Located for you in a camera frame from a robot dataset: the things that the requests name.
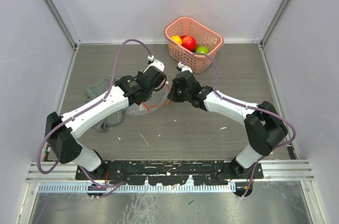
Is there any clear zip bag orange zipper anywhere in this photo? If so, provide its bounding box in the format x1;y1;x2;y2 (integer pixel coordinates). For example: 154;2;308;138
124;81;171;116

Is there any red apple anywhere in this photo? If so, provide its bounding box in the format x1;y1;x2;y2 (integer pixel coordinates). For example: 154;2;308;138
181;35;197;52

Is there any yellow pear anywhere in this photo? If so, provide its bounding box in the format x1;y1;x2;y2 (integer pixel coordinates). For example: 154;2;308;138
171;35;182;45

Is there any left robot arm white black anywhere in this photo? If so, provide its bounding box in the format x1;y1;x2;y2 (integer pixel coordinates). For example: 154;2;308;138
46;61;166;180

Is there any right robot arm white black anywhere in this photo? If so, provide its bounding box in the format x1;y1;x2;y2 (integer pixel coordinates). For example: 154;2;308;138
167;70;288;178

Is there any grey cloth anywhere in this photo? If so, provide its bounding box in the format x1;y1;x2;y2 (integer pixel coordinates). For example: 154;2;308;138
84;75;125;132

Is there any green apple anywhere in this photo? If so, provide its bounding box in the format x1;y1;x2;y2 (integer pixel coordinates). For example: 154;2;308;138
195;46;209;54

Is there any pink plastic basket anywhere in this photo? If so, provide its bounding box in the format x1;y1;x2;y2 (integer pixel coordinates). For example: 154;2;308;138
164;16;224;74

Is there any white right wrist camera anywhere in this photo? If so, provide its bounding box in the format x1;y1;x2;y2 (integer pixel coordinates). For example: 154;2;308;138
176;62;193;73

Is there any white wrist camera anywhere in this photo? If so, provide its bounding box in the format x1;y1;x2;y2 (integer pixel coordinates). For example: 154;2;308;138
145;55;165;72
176;62;193;73

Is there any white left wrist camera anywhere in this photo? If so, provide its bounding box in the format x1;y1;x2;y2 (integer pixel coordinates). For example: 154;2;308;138
145;55;165;72

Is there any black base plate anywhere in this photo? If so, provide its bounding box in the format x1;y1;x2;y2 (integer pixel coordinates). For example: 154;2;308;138
75;159;264;185

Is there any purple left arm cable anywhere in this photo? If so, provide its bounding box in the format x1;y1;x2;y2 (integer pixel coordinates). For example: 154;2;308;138
38;39;156;175

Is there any white slotted cable duct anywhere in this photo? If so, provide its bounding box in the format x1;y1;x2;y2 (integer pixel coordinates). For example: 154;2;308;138
37;182;236;193

